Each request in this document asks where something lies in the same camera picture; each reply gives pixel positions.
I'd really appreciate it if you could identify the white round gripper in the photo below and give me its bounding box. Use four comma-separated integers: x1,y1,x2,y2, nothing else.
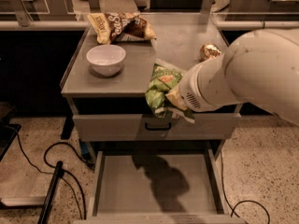
166,55,237,112

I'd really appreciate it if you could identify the green jalapeno chip bag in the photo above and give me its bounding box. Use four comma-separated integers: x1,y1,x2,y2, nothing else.
145,59,194,123

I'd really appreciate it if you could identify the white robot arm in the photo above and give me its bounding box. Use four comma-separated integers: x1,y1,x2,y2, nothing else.
166,28,299,125

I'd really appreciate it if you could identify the closed top drawer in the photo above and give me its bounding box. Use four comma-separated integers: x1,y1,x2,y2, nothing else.
73,113,241,142

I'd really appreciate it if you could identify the grey metal drawer cabinet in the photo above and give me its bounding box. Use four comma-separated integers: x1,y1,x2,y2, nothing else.
59,11,257,224

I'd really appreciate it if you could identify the brown sea salt chip bag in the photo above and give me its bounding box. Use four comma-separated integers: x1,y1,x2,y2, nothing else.
88,12,156,45

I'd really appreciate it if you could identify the open middle drawer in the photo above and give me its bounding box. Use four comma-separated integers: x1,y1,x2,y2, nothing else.
73,151,245,224

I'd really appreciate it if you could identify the crushed golden soda can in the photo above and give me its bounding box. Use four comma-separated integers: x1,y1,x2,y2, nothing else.
200,43,222,61

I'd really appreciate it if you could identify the white ceramic bowl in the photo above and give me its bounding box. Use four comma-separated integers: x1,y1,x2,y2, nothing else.
86,45,126,77

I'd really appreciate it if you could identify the black bar on floor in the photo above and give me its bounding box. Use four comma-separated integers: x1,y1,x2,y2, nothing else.
37,161,63,224

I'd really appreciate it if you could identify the dark equipment at left edge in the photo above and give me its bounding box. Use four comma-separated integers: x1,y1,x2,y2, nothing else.
0,102,21,161

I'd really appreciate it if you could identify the black drawer handle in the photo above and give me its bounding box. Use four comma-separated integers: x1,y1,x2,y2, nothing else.
145,122,172,131

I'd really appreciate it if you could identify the black floor cable right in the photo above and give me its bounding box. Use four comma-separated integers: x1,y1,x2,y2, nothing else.
220,151,271,224

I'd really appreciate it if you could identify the black floor cable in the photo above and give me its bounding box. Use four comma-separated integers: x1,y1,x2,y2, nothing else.
220,151,271,224
3,124,96,220

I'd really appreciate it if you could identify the black floor cable left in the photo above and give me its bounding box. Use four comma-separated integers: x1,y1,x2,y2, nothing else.
3,124,96,220

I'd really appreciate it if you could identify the white horizontal rail pipe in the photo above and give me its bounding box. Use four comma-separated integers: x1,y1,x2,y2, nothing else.
0,20,299,31

